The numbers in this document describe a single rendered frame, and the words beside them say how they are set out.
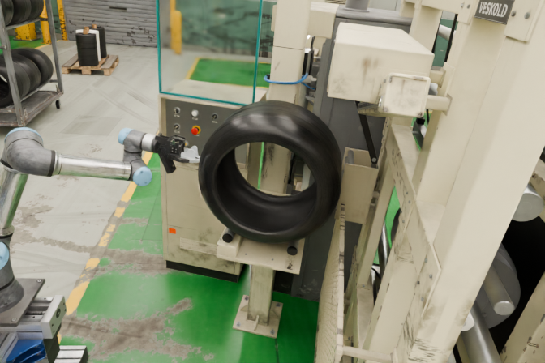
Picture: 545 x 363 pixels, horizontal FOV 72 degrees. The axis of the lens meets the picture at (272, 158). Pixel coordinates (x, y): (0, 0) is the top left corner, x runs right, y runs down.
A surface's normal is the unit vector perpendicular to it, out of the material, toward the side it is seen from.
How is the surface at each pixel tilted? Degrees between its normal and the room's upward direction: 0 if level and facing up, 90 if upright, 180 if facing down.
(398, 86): 72
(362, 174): 90
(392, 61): 90
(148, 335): 0
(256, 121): 44
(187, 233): 90
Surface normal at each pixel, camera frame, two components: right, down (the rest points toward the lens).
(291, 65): -0.18, 0.41
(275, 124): -0.01, -0.38
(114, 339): 0.10, -0.90
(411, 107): -0.14, 0.11
